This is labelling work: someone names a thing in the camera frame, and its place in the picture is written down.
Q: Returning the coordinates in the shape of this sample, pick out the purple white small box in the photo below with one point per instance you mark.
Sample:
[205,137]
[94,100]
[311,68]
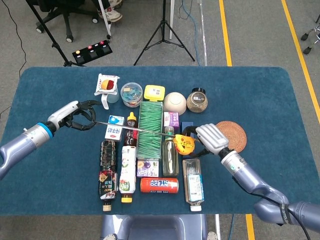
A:
[171,121]

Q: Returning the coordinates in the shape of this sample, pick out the purple juice carton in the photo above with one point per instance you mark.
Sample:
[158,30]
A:
[147,168]

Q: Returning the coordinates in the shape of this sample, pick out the orange Arctic Ocean can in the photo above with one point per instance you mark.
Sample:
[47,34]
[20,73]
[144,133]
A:
[159,185]

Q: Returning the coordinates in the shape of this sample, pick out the white label juice bottle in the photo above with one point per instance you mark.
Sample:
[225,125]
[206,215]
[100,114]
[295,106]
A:
[128,172]

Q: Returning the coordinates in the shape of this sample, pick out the black office chair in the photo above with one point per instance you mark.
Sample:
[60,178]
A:
[66,15]

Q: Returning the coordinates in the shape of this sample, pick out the yellow tape measure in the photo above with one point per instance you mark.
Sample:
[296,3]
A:
[183,145]

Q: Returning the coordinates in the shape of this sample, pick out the glass jar black lid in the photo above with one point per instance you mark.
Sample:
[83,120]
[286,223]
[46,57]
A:
[197,102]

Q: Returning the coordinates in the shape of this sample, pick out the wheeled stool base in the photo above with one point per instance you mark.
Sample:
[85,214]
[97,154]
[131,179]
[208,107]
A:
[311,32]

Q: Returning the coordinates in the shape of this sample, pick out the round woven coaster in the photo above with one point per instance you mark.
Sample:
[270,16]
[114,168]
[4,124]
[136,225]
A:
[237,135]

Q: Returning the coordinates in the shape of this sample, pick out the clear tub of clips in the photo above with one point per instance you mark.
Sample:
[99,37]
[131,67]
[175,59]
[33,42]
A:
[131,93]

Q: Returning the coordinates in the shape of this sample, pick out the black coffee bottle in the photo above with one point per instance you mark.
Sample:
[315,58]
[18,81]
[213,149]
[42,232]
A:
[108,175]

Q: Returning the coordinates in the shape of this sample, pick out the clear square bottle white cap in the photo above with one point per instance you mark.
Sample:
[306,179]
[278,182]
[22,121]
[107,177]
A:
[193,185]

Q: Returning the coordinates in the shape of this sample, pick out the white sneaker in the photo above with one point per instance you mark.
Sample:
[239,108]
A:
[111,15]
[116,3]

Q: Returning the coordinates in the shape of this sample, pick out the beige upturned bowl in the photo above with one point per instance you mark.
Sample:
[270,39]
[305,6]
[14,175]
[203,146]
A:
[175,102]

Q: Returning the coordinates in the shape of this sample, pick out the yellow lidded box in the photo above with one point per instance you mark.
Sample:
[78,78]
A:
[153,92]

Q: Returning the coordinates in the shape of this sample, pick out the black light stand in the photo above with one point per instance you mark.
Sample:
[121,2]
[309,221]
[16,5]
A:
[53,43]

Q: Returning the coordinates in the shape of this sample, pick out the black foot pedal box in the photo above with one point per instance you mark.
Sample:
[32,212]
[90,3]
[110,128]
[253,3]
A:
[92,52]

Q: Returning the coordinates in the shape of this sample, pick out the light blue pitcher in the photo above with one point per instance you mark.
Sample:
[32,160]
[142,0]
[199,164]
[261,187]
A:
[113,98]

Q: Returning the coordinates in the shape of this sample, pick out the pale yellow drink bottle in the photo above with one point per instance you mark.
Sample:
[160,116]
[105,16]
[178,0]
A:
[170,160]

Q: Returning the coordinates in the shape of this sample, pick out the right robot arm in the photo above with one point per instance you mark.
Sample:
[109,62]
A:
[250,177]

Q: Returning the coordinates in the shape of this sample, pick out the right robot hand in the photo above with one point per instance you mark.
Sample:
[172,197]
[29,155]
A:
[213,137]

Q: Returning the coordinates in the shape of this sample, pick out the white pole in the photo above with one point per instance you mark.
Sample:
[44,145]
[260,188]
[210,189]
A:
[104,17]
[171,17]

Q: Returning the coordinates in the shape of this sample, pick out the white snack packet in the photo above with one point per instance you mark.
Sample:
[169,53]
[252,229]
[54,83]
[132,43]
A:
[107,83]

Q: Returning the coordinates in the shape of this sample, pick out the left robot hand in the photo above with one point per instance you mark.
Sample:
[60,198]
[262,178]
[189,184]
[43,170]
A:
[63,113]

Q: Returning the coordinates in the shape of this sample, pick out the white blue milk carton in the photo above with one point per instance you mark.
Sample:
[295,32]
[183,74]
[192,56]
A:
[114,132]

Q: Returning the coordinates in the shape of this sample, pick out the green patterned flat box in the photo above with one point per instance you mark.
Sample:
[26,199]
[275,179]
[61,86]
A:
[150,117]

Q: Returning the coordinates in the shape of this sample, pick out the blue felt table mat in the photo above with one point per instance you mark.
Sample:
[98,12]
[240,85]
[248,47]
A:
[62,175]

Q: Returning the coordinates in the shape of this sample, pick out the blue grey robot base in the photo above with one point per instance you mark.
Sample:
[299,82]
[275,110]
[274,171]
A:
[155,227]

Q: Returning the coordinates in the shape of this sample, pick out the black tripod stand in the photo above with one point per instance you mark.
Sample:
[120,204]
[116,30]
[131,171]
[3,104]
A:
[163,25]

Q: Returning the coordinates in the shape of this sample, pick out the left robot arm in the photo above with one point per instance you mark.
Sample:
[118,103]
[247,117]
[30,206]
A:
[22,145]

